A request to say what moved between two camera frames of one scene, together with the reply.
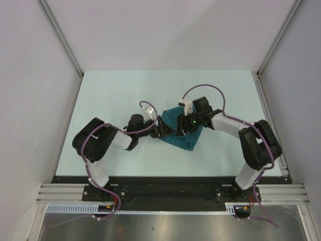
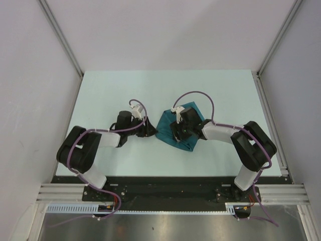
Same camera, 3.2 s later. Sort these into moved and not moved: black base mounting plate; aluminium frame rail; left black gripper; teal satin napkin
Moved: left black gripper
Not moved: aluminium frame rail; teal satin napkin; black base mounting plate
